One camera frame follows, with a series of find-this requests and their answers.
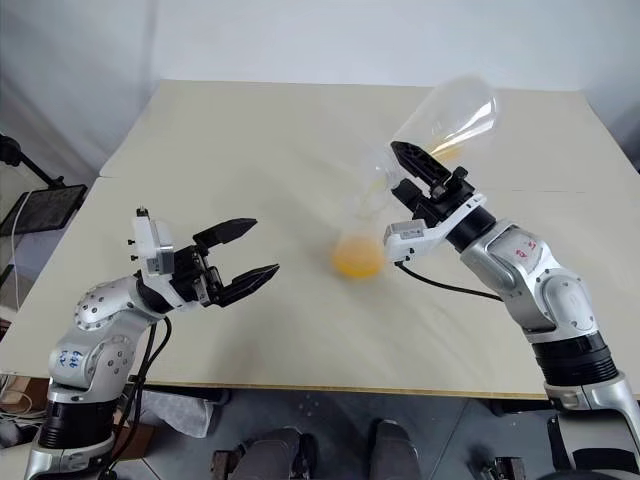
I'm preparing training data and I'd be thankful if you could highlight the clear receiving flask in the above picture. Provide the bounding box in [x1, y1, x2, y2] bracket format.
[330, 199, 389, 282]

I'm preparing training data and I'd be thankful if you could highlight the brown cardboard box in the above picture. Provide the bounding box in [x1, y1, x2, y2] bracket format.
[7, 375, 51, 401]

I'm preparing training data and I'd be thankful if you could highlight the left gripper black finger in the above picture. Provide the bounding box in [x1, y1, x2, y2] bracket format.
[219, 263, 281, 307]
[192, 217, 259, 249]

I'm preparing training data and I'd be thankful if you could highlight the black tablet screen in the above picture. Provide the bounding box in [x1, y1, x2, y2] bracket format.
[0, 183, 89, 236]

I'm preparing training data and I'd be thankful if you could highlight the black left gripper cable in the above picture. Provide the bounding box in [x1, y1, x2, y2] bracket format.
[114, 322, 157, 431]

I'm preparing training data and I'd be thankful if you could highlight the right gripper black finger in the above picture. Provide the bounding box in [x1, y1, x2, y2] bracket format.
[389, 141, 454, 194]

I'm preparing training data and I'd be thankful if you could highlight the black left wrist camera cable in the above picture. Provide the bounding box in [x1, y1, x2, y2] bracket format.
[102, 315, 174, 474]

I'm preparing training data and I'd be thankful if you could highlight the small dark brown block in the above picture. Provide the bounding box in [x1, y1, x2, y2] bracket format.
[482, 455, 531, 480]
[212, 449, 241, 476]

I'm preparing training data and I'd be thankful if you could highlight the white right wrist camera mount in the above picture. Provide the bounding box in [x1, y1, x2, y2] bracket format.
[382, 192, 489, 264]

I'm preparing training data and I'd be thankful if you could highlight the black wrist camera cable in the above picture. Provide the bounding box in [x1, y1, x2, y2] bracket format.
[397, 259, 504, 301]
[102, 315, 174, 474]

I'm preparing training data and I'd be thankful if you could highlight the dark rounded shape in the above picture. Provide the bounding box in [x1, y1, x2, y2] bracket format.
[234, 427, 319, 480]
[369, 418, 424, 480]

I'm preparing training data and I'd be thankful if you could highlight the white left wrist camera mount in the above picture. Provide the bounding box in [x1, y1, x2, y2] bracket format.
[128, 203, 209, 310]

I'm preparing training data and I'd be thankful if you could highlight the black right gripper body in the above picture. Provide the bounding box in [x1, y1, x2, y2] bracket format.
[392, 168, 475, 229]

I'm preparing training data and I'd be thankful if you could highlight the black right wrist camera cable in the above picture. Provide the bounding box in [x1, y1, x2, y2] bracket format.
[397, 259, 504, 301]

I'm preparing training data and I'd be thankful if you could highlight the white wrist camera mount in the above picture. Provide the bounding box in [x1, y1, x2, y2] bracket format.
[382, 192, 489, 264]
[128, 203, 209, 310]

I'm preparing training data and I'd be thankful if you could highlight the white plastic bag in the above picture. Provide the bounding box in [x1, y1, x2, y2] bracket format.
[132, 389, 219, 441]

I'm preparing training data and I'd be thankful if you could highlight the white floor cable bundle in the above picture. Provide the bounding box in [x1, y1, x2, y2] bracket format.
[0, 374, 36, 419]

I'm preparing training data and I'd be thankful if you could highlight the thin white hanging cable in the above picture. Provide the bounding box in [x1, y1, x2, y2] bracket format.
[8, 192, 34, 301]

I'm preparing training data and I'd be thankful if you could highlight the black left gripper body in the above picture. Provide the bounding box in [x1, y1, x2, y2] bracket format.
[169, 244, 226, 307]

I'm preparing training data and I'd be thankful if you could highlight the clear pouring flask orange liquid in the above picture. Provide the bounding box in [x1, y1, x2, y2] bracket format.
[389, 73, 502, 162]

